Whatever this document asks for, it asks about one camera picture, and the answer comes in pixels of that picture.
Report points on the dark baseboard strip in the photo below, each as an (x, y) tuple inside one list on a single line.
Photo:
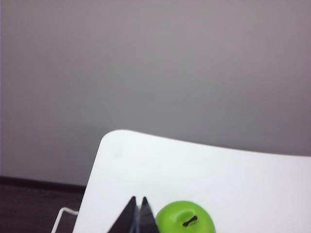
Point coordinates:
[(36, 182)]

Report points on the green apple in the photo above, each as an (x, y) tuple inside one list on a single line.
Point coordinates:
[(175, 218)]

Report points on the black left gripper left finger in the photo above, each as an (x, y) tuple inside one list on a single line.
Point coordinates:
[(125, 221)]

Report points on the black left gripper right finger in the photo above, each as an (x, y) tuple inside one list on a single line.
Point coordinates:
[(147, 221)]

